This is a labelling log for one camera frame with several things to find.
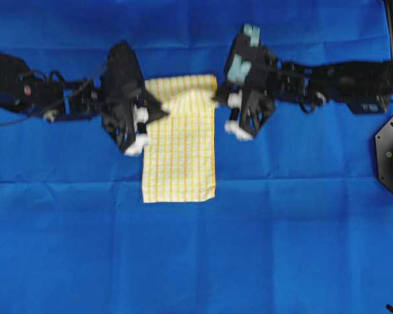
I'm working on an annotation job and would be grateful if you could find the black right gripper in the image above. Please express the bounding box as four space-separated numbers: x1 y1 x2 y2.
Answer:
212 24 278 141

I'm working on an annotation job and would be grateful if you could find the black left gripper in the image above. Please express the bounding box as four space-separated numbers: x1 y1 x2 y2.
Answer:
102 41 170 156

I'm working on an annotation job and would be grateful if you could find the yellow striped towel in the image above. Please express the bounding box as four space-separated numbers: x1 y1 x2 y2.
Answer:
141 74 217 203

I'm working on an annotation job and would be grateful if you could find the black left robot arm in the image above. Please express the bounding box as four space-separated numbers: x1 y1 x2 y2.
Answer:
0 41 169 156

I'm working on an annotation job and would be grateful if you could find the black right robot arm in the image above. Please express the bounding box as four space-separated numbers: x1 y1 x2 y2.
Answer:
213 24 393 141

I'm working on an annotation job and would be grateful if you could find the blue table cloth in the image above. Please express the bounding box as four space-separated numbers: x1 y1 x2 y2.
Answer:
0 1 393 313

